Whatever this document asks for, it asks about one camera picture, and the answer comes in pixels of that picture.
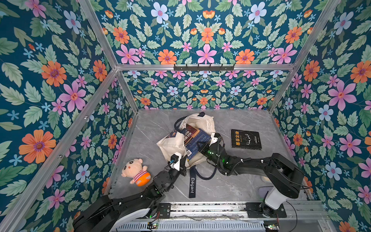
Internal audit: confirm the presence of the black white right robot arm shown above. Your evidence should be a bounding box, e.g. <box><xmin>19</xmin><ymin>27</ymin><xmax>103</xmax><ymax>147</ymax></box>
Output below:
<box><xmin>197</xmin><ymin>137</ymin><xmax>304</xmax><ymax>215</ymax></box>

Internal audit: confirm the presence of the beige sponge block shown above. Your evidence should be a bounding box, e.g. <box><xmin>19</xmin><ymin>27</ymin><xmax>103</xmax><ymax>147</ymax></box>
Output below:
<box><xmin>261</xmin><ymin>176</ymin><xmax>271</xmax><ymax>183</ymax></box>

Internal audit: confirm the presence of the purple flat pad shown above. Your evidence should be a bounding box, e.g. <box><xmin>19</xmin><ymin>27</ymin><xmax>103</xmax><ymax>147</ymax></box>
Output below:
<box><xmin>258</xmin><ymin>186</ymin><xmax>274</xmax><ymax>198</ymax></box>

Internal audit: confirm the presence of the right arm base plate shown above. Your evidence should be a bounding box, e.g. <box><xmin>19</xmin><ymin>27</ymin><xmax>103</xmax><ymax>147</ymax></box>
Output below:
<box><xmin>244</xmin><ymin>202</ymin><xmax>287</xmax><ymax>218</ymax></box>

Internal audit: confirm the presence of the maroon grid cover book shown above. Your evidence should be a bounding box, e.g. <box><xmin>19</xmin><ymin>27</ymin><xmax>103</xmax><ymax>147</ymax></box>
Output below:
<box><xmin>184</xmin><ymin>124</ymin><xmax>200</xmax><ymax>145</ymax></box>

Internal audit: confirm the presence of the pink plush pig toy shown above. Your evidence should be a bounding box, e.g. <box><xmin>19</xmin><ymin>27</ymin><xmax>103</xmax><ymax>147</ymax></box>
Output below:
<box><xmin>121</xmin><ymin>159</ymin><xmax>151</xmax><ymax>187</ymax></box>

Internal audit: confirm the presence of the metal hook rail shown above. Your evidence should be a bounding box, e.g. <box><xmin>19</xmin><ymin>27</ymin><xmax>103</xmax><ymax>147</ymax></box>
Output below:
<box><xmin>173</xmin><ymin>64</ymin><xmax>235</xmax><ymax>72</ymax></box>

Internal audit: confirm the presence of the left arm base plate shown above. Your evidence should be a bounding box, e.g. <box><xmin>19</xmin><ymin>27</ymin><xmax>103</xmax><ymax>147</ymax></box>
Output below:
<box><xmin>150</xmin><ymin>203</ymin><xmax>172</xmax><ymax>219</ymax></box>

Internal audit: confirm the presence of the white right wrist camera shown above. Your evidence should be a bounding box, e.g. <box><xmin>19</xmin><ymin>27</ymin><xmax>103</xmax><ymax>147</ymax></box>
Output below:
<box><xmin>209</xmin><ymin>132</ymin><xmax>219</xmax><ymax>146</ymax></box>

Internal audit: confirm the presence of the blue Little Prince book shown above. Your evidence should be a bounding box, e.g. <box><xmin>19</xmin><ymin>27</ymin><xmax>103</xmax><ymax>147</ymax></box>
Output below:
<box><xmin>185</xmin><ymin>129</ymin><xmax>211</xmax><ymax>161</ymax></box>

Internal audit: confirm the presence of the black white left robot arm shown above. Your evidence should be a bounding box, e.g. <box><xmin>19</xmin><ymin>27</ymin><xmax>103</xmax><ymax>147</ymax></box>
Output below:
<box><xmin>72</xmin><ymin>154</ymin><xmax>187</xmax><ymax>232</ymax></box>

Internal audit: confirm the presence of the cream canvas tote bag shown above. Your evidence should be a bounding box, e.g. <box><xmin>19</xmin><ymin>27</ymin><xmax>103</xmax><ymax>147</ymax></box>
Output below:
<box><xmin>157</xmin><ymin>112</ymin><xmax>217</xmax><ymax>198</ymax></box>

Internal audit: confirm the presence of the aluminium front rail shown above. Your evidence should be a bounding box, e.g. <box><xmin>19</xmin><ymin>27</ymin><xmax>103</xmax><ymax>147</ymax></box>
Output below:
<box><xmin>111</xmin><ymin>201</ymin><xmax>336</xmax><ymax>232</ymax></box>

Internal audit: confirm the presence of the black book gold title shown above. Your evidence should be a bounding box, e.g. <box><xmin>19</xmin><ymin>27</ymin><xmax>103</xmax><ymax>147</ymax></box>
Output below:
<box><xmin>231</xmin><ymin>129</ymin><xmax>262</xmax><ymax>150</ymax></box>

